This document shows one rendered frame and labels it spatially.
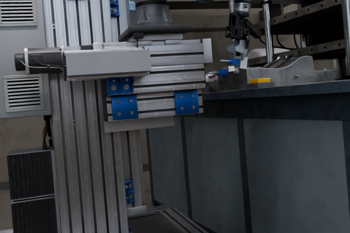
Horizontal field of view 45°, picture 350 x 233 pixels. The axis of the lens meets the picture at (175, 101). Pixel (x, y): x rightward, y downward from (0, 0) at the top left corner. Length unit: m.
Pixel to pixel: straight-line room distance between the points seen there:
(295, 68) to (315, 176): 0.64
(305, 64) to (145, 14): 0.89
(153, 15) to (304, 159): 0.75
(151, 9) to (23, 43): 0.46
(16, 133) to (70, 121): 3.05
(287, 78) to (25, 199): 1.23
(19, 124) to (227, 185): 2.96
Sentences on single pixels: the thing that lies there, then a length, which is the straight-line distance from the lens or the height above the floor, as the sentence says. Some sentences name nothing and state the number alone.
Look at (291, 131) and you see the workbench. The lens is 1.66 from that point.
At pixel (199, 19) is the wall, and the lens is 5.08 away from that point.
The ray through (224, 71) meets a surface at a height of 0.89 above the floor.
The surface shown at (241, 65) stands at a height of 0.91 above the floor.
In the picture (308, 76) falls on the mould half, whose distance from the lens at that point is 2.11.
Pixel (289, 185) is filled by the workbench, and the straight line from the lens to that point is 1.72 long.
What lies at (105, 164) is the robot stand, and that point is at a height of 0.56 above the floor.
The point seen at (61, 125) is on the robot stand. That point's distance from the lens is 1.65.
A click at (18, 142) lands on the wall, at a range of 4.67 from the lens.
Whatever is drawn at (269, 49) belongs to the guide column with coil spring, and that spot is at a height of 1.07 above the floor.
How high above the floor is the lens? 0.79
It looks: 1 degrees down
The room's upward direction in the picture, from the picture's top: 5 degrees counter-clockwise
